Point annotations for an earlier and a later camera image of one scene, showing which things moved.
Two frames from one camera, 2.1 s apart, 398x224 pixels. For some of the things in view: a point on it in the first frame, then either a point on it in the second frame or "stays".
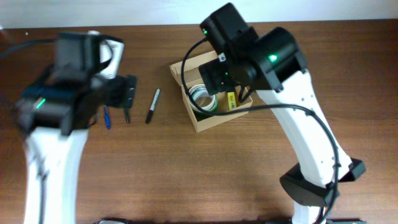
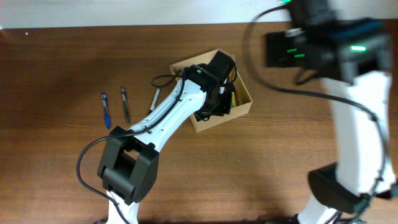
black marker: (150, 114) stays
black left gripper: (128, 91) to (222, 106)
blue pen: (107, 117) stays
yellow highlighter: (232, 101) stays
